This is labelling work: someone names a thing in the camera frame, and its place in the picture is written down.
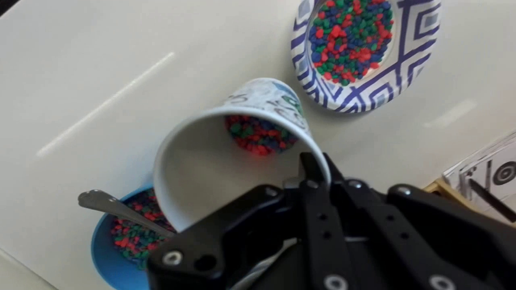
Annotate blue plastic bowl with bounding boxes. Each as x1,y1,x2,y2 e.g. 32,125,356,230
90,185,174,290

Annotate metal spoon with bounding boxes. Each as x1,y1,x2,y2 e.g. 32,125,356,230
77,189,172,238

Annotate printed paper card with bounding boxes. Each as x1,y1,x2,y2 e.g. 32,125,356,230
443,133,516,223

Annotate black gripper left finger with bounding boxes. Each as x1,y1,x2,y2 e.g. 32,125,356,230
147,185,301,290

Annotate white patterned paper cup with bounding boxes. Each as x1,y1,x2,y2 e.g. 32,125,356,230
153,77,330,230

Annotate blue patterned paper bowl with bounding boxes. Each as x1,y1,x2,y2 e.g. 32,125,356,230
290,0,442,114

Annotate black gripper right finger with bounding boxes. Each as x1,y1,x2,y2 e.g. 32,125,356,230
300,152,516,290

